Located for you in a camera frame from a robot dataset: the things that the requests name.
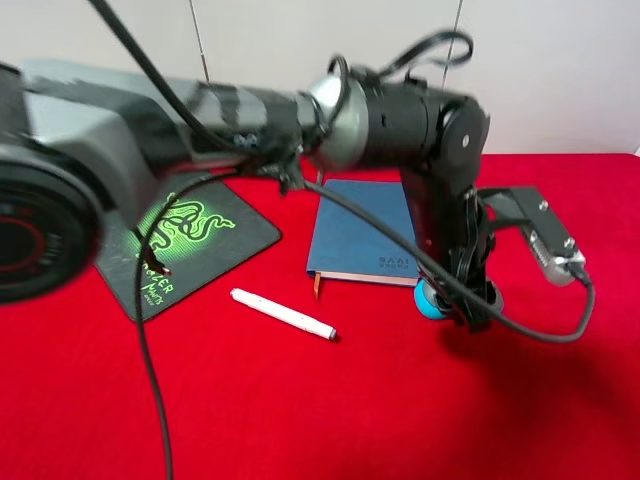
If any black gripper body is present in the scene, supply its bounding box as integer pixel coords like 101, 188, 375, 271
419, 189, 503, 320

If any grey and blue computer mouse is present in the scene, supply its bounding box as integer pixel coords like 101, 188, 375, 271
413, 279, 452, 320

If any white marker pen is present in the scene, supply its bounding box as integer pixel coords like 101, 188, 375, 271
230, 288, 337, 341

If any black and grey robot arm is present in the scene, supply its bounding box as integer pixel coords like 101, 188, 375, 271
1, 60, 497, 325

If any blue hardcover notebook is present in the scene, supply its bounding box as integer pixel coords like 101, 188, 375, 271
306, 179, 418, 287

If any orange notebook ribbon bookmark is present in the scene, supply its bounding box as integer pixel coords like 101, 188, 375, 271
313, 271, 322, 300

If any black and green mouse pad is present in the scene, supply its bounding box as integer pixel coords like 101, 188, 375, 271
97, 182, 281, 321

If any red velvet table cloth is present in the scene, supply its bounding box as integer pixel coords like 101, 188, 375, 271
1, 154, 639, 479

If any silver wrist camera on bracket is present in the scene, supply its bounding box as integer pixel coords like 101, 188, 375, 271
479, 187, 586, 287

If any black cable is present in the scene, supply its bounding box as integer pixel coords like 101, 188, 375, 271
84, 0, 597, 480

